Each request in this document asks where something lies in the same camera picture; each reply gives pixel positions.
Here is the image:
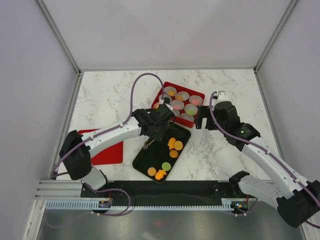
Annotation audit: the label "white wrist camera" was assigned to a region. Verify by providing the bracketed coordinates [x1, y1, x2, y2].
[212, 90, 231, 104]
[158, 97, 173, 111]

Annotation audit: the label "orange dotted biscuit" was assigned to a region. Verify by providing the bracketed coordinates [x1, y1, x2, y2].
[173, 140, 184, 151]

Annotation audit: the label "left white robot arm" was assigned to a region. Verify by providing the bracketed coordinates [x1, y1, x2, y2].
[59, 103, 175, 197]

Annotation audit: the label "pink sandwich cookie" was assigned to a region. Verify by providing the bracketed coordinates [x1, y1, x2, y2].
[191, 99, 199, 105]
[173, 104, 181, 111]

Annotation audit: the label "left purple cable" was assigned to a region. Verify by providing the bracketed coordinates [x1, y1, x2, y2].
[44, 72, 167, 228]

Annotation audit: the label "red cookie box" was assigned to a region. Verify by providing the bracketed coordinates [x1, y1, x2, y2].
[151, 82, 205, 128]

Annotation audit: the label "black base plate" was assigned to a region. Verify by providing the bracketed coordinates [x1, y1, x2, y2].
[80, 180, 247, 206]

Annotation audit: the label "orange flower cookie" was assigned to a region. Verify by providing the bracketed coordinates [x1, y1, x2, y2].
[147, 167, 157, 177]

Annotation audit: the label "aluminium frame post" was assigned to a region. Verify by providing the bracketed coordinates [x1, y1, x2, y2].
[34, 0, 82, 76]
[253, 0, 300, 75]

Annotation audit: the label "black green cookie tray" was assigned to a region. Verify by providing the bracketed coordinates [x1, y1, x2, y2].
[132, 122, 191, 184]

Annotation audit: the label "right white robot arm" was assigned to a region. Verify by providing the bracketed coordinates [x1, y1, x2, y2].
[194, 101, 320, 228]

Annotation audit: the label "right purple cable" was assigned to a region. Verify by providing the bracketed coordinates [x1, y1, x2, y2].
[209, 91, 320, 230]

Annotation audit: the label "green sandwich cookie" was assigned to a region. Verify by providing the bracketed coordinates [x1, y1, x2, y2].
[161, 162, 172, 172]
[186, 110, 195, 116]

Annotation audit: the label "red box lid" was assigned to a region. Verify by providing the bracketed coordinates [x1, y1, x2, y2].
[84, 133, 124, 166]

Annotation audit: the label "orange chocolate chip cookie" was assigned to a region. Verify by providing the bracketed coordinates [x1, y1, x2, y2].
[169, 149, 179, 159]

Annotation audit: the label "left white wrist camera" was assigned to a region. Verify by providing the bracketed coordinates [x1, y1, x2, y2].
[158, 97, 173, 111]

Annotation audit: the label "right aluminium frame post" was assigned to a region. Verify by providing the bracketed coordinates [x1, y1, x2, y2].
[253, 0, 300, 75]

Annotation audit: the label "left aluminium frame post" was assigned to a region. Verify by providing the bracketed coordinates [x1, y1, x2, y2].
[34, 0, 82, 76]

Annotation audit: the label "orange star cookie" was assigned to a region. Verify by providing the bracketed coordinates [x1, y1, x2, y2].
[168, 90, 175, 96]

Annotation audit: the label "metal tweezers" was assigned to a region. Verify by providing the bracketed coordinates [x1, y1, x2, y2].
[142, 138, 155, 150]

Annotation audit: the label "purple cable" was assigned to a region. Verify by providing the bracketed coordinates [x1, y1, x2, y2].
[209, 91, 320, 230]
[44, 72, 167, 228]

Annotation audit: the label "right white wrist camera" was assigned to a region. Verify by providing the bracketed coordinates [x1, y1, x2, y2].
[212, 90, 231, 104]

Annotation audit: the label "black sandwich cookie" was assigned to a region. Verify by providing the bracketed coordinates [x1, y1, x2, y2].
[163, 97, 171, 104]
[176, 130, 186, 139]

